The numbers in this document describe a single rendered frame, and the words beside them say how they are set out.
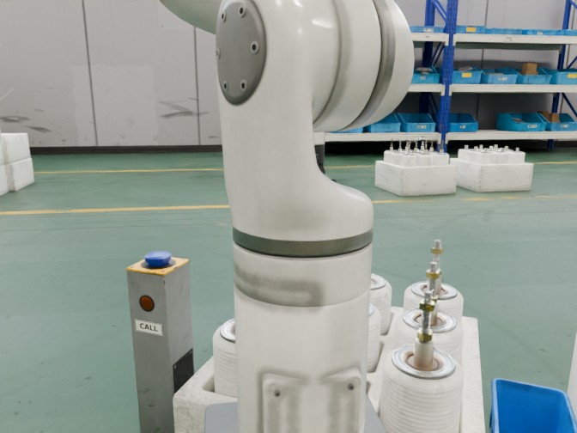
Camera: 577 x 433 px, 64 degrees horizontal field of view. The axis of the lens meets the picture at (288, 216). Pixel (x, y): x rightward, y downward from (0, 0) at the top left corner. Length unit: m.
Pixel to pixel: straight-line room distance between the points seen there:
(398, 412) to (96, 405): 0.61
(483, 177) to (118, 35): 4.29
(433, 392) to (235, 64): 0.43
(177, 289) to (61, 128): 5.40
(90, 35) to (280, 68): 5.79
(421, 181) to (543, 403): 2.28
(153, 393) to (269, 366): 0.54
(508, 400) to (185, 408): 0.52
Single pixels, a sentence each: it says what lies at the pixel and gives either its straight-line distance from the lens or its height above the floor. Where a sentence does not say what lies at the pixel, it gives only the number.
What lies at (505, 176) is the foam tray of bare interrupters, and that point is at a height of 0.10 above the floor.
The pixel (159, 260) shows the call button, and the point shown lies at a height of 0.33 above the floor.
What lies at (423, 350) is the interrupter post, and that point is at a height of 0.27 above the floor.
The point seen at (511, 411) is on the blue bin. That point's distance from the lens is 0.90.
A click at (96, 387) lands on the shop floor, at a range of 1.07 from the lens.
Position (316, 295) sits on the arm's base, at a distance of 0.27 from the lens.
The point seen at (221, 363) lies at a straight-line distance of 0.65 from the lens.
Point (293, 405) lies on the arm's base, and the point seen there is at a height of 0.38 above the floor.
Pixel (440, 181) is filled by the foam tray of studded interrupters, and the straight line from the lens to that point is 3.12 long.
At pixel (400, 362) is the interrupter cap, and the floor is 0.25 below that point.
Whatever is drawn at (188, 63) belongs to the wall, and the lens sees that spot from 5.82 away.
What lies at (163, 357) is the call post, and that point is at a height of 0.17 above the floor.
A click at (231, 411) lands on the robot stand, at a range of 0.43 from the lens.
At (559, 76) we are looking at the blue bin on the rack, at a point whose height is 0.89.
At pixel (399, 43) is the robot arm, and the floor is 0.59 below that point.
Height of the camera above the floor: 0.56
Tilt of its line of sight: 14 degrees down
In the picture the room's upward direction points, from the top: straight up
